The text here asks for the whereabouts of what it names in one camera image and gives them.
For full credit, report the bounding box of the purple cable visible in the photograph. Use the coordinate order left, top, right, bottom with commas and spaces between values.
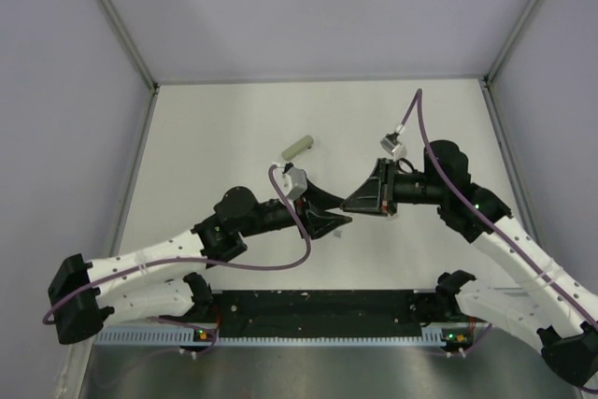
42, 163, 314, 356
401, 88, 598, 356

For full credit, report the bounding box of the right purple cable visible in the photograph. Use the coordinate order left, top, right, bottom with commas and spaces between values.
401, 88, 598, 356

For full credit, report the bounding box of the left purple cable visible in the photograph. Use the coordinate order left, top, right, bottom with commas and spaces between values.
42, 163, 314, 356

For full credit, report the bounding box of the grey slotted cable duct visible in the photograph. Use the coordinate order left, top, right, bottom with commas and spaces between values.
94, 326, 447, 348

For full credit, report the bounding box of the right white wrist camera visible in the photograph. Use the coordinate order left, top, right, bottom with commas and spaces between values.
380, 124, 407, 161

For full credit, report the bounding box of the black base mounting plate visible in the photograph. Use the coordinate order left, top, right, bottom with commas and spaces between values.
165, 290, 468, 338

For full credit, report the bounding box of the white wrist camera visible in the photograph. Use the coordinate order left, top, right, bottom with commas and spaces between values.
380, 124, 407, 161
275, 163, 307, 202

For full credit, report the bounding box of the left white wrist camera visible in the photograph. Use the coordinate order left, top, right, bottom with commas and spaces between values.
275, 163, 307, 202

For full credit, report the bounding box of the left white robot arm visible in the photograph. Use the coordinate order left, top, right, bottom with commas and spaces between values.
42, 185, 352, 345

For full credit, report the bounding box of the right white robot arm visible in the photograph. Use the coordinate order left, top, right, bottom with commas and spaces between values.
341, 140, 597, 389

